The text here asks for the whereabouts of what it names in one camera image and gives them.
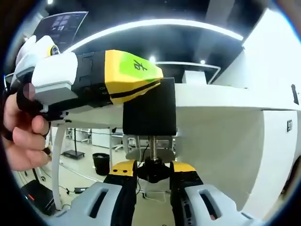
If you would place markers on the black case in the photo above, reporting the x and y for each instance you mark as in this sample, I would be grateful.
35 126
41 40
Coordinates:
38 197

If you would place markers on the black fixed fixture clamp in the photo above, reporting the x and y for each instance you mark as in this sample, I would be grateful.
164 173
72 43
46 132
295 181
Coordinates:
150 113

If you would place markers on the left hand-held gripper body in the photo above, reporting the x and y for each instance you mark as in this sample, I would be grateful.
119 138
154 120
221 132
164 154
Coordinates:
30 56

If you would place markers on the long curved ceiling light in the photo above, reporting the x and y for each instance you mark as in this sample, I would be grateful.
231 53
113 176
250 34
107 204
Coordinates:
176 23

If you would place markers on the black flat device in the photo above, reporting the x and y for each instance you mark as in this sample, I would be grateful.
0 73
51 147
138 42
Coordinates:
295 95

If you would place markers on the white desk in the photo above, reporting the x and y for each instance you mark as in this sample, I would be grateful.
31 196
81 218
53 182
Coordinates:
211 96

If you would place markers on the person's left hand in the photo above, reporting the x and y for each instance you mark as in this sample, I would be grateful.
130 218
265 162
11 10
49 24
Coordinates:
23 136

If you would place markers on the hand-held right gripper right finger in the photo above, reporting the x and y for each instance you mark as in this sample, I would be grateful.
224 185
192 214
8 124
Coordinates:
188 202

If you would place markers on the black wheeled stand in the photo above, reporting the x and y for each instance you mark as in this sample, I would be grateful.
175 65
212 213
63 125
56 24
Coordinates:
74 155

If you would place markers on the dark hanging monitor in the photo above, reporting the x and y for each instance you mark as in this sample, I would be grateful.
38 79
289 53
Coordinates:
65 26

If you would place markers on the black waste bin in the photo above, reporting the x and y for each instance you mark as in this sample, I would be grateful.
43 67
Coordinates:
101 164

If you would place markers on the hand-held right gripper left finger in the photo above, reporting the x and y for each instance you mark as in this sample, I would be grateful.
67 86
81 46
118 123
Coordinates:
110 202

